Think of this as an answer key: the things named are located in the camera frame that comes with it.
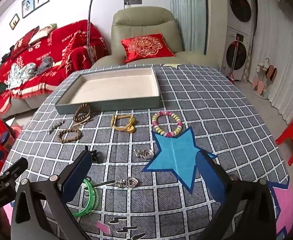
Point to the beige sofa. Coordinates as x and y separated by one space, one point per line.
29 102

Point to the small black picture frame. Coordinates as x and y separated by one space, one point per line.
14 21

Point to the white washing machine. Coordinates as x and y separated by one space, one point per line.
235 55
241 7

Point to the red throw pillow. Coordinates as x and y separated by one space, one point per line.
24 41

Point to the white curtain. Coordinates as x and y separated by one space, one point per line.
281 42

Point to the red mop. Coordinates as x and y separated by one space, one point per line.
234 62

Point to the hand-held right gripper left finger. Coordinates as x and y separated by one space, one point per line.
77 175

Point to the light blue garment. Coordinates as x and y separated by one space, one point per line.
20 76

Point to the grey garment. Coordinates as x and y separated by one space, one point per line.
45 65

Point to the floor stand pole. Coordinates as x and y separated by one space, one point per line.
89 30

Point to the grey tray with cream lining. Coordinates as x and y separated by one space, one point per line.
116 87

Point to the sofa with red blanket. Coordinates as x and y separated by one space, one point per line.
61 45

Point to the black star hair clip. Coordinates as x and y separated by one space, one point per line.
94 155

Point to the red embroidered cushion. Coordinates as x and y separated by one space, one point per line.
146 47

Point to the small silver hair clip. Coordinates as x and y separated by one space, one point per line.
56 126

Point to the blue picture frame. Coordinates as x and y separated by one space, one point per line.
28 5

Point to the jar with blue lid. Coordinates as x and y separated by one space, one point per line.
4 138

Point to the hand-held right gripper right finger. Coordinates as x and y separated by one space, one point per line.
210 177

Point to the rack with slippers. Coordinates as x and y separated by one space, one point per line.
264 80

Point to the photo print pillow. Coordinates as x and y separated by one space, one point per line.
42 33

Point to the green translucent bangle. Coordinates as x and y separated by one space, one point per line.
90 205

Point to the beige armchair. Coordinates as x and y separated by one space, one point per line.
146 22

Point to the grey checked tablecloth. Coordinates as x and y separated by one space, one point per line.
211 105

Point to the teal curtain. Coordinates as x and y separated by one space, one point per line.
189 15

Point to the silver heart pendant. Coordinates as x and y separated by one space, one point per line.
129 182

